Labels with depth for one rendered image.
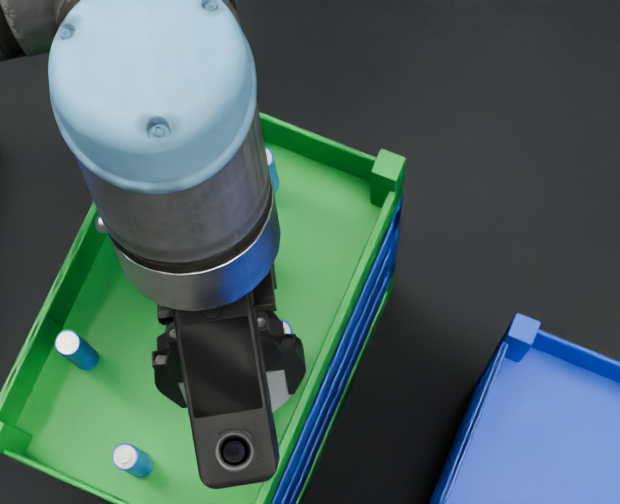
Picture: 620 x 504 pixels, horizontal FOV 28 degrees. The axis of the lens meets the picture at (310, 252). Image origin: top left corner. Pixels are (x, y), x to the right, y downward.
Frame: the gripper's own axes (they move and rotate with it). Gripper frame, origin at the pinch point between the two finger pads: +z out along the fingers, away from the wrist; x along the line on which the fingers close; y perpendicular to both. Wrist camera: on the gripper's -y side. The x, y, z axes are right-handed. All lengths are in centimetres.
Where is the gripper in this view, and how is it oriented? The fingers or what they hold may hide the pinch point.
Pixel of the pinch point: (244, 417)
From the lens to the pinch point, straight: 86.6
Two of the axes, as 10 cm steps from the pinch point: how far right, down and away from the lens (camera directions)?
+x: -9.9, 1.3, 0.1
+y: -1.0, -8.6, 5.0
